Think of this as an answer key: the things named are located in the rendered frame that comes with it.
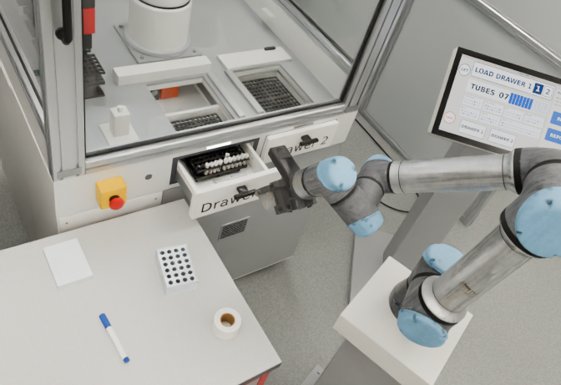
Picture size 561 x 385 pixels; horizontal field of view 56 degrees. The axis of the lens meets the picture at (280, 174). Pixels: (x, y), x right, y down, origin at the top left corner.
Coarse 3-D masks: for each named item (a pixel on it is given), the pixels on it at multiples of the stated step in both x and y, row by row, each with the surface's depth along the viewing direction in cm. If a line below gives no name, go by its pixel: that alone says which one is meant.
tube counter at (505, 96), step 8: (504, 96) 183; (512, 96) 183; (520, 96) 183; (512, 104) 183; (520, 104) 183; (528, 104) 183; (536, 104) 184; (544, 104) 184; (536, 112) 184; (544, 112) 184
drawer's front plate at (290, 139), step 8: (304, 128) 174; (312, 128) 175; (320, 128) 176; (328, 128) 179; (336, 128) 182; (272, 136) 167; (280, 136) 168; (288, 136) 170; (296, 136) 172; (312, 136) 177; (320, 136) 180; (328, 136) 183; (264, 144) 169; (272, 144) 168; (280, 144) 171; (288, 144) 173; (296, 144) 176; (320, 144) 184; (328, 144) 187; (264, 152) 170; (296, 152) 179; (304, 152) 182; (264, 160) 172
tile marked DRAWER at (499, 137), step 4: (492, 128) 184; (492, 132) 184; (496, 132) 184; (500, 132) 184; (504, 132) 184; (488, 136) 184; (492, 136) 184; (496, 136) 184; (500, 136) 184; (504, 136) 184; (508, 136) 184; (512, 136) 184; (516, 136) 184; (488, 140) 184; (492, 140) 184; (496, 140) 184; (500, 140) 184; (504, 140) 184; (508, 140) 184; (512, 140) 184; (500, 144) 184; (504, 144) 184; (508, 144) 184; (512, 144) 184; (512, 148) 184
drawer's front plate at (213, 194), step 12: (228, 180) 149; (240, 180) 150; (252, 180) 153; (264, 180) 156; (204, 192) 144; (216, 192) 147; (228, 192) 150; (192, 204) 146; (216, 204) 151; (228, 204) 155; (240, 204) 158; (192, 216) 149
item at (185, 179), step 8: (240, 144) 170; (248, 144) 167; (248, 152) 167; (248, 160) 168; (256, 160) 164; (184, 168) 161; (248, 168) 168; (256, 168) 165; (264, 168) 161; (176, 176) 156; (184, 176) 151; (192, 176) 159; (216, 176) 162; (224, 176) 163; (184, 184) 152; (192, 184) 149; (200, 184) 158; (208, 184) 159; (184, 192) 153; (192, 192) 149
